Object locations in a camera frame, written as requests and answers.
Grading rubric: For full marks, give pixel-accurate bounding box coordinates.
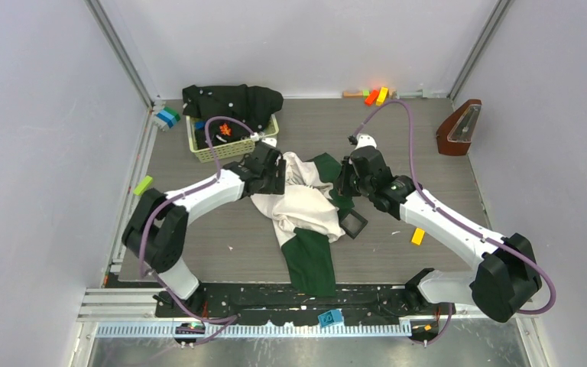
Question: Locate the yellow block on table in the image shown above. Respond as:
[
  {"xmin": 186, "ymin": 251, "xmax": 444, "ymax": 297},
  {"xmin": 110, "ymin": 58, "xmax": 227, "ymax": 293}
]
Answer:
[{"xmin": 410, "ymin": 228, "xmax": 425, "ymax": 246}]

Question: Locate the black garment in basket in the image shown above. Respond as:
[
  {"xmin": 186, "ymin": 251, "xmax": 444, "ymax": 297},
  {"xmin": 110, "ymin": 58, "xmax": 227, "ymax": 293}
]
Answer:
[{"xmin": 182, "ymin": 84, "xmax": 284, "ymax": 148}]

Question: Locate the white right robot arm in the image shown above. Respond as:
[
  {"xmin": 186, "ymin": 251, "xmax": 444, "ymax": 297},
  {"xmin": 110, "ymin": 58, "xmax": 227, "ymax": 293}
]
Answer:
[{"xmin": 336, "ymin": 146, "xmax": 545, "ymax": 323}]

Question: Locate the wooden block at wall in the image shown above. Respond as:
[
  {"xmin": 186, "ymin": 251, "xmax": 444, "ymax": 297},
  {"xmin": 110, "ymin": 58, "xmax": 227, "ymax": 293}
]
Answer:
[{"xmin": 342, "ymin": 90, "xmax": 364, "ymax": 98}]

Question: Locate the blue and green block stack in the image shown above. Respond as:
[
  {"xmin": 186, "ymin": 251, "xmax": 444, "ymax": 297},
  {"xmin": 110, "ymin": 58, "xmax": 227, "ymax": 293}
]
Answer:
[{"xmin": 154, "ymin": 107, "xmax": 181, "ymax": 131}]

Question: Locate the orange block at wall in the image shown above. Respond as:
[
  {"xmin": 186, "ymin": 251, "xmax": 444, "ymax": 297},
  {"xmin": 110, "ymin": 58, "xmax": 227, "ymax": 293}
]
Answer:
[{"xmin": 364, "ymin": 89, "xmax": 379, "ymax": 106}]

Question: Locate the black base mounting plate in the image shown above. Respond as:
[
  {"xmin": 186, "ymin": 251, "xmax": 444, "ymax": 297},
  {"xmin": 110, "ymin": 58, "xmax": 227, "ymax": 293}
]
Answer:
[{"xmin": 153, "ymin": 283, "xmax": 456, "ymax": 326}]

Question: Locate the yellow block at wall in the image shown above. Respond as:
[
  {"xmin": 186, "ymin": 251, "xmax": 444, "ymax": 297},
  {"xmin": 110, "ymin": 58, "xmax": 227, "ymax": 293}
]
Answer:
[{"xmin": 375, "ymin": 86, "xmax": 389, "ymax": 106}]

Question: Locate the yellow-green perforated basket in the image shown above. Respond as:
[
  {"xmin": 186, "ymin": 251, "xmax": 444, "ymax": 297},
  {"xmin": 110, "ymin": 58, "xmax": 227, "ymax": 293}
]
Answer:
[{"xmin": 185, "ymin": 114, "xmax": 279, "ymax": 163}]

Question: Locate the lime green block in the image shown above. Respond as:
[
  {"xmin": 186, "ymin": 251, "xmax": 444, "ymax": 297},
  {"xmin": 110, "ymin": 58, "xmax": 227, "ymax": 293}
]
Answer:
[{"xmin": 133, "ymin": 175, "xmax": 154, "ymax": 196}]

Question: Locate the black square display box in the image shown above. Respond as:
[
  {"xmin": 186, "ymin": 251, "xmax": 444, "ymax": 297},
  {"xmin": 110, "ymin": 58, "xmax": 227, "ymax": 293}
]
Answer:
[{"xmin": 339, "ymin": 209, "xmax": 368, "ymax": 239}]

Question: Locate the white and green t-shirt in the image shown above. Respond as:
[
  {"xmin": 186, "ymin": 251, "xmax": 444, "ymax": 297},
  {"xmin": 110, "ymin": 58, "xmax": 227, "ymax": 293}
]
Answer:
[{"xmin": 251, "ymin": 152, "xmax": 354, "ymax": 297}]

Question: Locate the teal block on rail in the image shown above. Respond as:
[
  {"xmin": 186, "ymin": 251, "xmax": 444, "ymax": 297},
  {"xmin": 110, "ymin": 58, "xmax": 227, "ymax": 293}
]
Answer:
[{"xmin": 317, "ymin": 309, "xmax": 343, "ymax": 328}]

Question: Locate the brown wooden metronome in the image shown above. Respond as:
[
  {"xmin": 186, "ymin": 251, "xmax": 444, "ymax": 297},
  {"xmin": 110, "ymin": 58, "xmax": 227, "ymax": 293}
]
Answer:
[{"xmin": 436, "ymin": 99, "xmax": 482, "ymax": 156}]

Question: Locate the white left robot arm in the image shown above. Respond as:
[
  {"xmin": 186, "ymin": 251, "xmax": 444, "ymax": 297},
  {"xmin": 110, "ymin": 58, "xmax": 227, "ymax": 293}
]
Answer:
[{"xmin": 122, "ymin": 138, "xmax": 286, "ymax": 317}]

